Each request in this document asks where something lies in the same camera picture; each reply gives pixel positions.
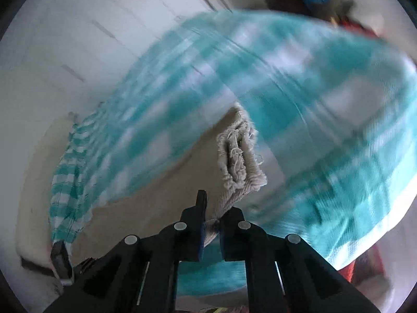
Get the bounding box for teal plaid blanket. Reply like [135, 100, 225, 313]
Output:
[49, 8, 417, 297]

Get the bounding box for smartphone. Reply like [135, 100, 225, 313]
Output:
[50, 242, 74, 281]

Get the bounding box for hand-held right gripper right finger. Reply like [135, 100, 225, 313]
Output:
[219, 207, 382, 313]

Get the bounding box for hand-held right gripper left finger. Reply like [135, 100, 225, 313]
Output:
[42, 190, 208, 313]

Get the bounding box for beige pants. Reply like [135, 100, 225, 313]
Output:
[70, 102, 268, 269]

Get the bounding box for cream headboard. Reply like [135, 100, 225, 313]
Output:
[15, 112, 82, 281]

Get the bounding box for orange fleece garment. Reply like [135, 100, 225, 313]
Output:
[339, 260, 356, 283]

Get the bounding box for white wardrobe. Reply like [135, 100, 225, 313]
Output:
[20, 0, 235, 111]

